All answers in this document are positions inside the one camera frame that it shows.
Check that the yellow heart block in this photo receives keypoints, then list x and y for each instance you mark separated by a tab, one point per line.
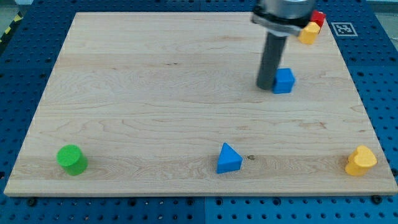
360	161

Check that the blue triangle block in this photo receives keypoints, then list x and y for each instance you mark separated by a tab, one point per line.
229	160

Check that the wooden board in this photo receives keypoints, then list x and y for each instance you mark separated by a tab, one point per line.
150	98

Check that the blue cube block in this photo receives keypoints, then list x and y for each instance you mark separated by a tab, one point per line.
283	81

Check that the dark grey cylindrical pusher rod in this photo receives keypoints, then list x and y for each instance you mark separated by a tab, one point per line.
272	54

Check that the yellow pentagon block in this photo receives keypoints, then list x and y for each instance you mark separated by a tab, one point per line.
309	33

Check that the green cylinder block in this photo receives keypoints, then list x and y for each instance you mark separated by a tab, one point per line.
71	159

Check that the red block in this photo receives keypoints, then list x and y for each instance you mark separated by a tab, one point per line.
318	17

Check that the white fiducial marker tag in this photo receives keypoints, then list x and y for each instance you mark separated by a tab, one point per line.
344	29

